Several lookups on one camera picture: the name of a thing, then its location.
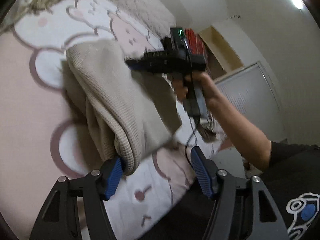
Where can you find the bear print bedsheet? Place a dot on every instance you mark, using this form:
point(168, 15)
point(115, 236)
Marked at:
point(25, 92)

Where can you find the yellow wall niche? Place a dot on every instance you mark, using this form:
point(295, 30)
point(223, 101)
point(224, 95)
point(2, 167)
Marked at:
point(220, 47)

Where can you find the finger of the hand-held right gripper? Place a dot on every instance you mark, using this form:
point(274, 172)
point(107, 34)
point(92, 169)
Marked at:
point(138, 62)

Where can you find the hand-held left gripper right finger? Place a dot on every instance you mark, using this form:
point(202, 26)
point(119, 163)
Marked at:
point(200, 172)

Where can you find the beige waffle-knit pants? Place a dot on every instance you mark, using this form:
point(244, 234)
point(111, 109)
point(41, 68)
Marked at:
point(112, 100)

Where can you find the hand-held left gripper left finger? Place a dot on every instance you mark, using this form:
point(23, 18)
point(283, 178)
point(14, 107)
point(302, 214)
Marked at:
point(113, 177)

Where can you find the red plaid folded garment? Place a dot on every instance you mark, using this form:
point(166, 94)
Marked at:
point(197, 42)

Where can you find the white door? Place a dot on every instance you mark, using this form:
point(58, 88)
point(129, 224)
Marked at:
point(252, 97)

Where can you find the quilted beige pillow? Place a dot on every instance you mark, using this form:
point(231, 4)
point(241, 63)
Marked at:
point(150, 12)

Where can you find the person's right forearm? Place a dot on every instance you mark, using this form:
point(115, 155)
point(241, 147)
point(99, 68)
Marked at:
point(240, 135)

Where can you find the person's right hand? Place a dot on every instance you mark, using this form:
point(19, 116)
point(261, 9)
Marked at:
point(211, 90)

